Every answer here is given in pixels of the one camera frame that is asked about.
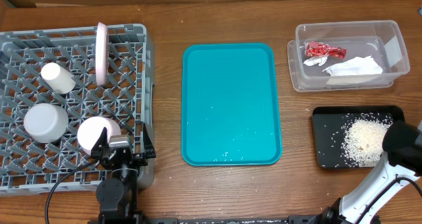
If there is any grey plastic dish rack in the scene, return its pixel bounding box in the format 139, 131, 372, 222
1, 24, 155, 196

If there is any white paper cup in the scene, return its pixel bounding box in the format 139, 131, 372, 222
41, 63, 76, 94

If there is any teal plastic serving tray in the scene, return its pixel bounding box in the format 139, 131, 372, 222
181, 43, 282, 167

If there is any clear plastic bin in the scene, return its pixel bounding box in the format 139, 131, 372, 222
287, 20, 410, 92

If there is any small torn white tissue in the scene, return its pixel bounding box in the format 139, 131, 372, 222
303, 56, 328, 67

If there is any large white tissue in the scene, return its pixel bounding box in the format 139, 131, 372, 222
323, 55, 382, 76

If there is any pile of white rice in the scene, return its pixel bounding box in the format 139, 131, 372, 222
318, 111, 395, 168

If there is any large white plate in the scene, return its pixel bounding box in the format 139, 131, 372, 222
95, 22, 109, 86

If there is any small white plate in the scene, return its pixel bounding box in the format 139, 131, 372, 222
76, 116, 121, 155

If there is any grey ceramic bowl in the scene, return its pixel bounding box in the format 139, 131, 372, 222
24, 103, 69, 143

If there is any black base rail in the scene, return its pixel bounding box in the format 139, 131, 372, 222
87, 215, 317, 224

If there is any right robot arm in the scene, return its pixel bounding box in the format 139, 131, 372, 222
308, 121, 421, 224

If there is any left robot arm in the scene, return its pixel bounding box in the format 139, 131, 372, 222
91, 127, 156, 223

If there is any black plastic tray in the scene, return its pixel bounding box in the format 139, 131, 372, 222
309, 105, 406, 169

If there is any red snack wrapper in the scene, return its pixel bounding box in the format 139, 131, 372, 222
305, 41, 347, 59

